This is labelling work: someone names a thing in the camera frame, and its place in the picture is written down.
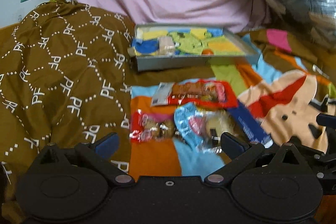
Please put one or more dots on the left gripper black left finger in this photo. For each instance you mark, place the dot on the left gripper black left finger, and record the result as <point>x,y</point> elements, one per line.
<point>97,155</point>

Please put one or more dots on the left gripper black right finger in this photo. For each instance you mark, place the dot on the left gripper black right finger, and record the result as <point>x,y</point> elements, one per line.
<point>243,155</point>

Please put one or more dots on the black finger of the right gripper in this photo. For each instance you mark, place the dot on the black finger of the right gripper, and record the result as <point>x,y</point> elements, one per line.
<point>326,120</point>

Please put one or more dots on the small orange round snack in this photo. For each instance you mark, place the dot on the small orange round snack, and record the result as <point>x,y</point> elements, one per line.
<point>207,52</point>

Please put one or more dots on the pale rice cracker bar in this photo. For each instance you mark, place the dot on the pale rice cracker bar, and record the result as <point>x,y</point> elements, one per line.
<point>166,46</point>

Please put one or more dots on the blue pastry snack packet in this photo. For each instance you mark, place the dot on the blue pastry snack packet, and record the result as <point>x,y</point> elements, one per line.
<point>202,129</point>

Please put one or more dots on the red cookie snack packet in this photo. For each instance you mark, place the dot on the red cookie snack packet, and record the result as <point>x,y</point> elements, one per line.
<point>151,126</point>

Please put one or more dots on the colourful cartoon blanket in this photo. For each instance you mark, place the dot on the colourful cartoon blanket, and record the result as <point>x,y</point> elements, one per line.
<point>290,85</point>

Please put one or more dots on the red dried meat snack packet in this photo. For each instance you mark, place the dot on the red dried meat snack packet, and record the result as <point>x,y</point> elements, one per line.
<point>210,94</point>

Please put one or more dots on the brown PF patterned duvet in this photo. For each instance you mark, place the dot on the brown PF patterned duvet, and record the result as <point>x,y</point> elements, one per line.
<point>66,78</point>

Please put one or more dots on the grey tray with cartoon drawing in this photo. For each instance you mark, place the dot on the grey tray with cartoon drawing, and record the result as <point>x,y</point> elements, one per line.
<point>190,40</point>

